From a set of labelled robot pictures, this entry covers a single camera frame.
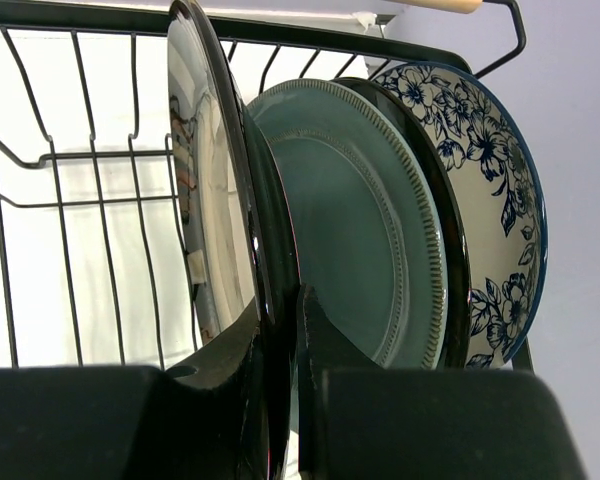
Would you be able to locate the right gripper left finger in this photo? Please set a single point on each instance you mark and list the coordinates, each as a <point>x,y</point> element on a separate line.
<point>205,418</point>

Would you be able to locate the teal plate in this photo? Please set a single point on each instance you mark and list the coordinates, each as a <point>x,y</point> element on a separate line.
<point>365,231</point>

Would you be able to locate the blue floral plate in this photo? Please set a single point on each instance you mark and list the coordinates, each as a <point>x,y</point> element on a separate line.
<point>500,199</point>

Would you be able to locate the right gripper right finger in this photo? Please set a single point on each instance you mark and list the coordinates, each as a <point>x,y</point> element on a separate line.
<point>330,417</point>

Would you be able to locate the black rimmed plate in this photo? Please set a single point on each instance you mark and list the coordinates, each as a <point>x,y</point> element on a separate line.
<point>447,216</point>
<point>237,233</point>

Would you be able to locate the black wire dish rack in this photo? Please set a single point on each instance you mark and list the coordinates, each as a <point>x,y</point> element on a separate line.
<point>92,262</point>

